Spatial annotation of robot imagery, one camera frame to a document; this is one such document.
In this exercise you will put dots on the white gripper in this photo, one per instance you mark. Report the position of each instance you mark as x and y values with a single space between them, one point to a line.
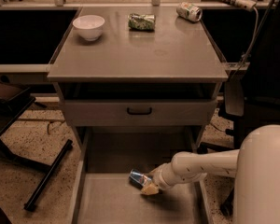
161 178

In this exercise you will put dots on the blue silver redbull can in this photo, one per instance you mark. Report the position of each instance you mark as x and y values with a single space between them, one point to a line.
139 179

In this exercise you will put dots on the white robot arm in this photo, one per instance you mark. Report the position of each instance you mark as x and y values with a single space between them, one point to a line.
255 166

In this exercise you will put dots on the open grey middle drawer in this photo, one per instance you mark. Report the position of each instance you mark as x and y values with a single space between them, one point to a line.
104 194

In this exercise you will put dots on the grey drawer cabinet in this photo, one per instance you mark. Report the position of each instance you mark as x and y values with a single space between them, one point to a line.
174 62

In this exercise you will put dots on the white green soda can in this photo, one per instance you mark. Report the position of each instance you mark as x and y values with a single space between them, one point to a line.
189 11

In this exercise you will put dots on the black office chair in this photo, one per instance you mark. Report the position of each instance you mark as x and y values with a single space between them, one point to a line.
257 103

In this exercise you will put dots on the black stool with metal legs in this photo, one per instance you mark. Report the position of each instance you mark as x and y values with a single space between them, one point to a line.
14 100

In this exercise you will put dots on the green crumpled chip bag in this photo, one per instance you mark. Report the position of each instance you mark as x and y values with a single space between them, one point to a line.
142 22

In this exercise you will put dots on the white ceramic bowl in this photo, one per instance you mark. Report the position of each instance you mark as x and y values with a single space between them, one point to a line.
89 27

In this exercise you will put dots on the closed top drawer with handle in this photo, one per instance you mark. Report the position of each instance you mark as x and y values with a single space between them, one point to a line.
115 113

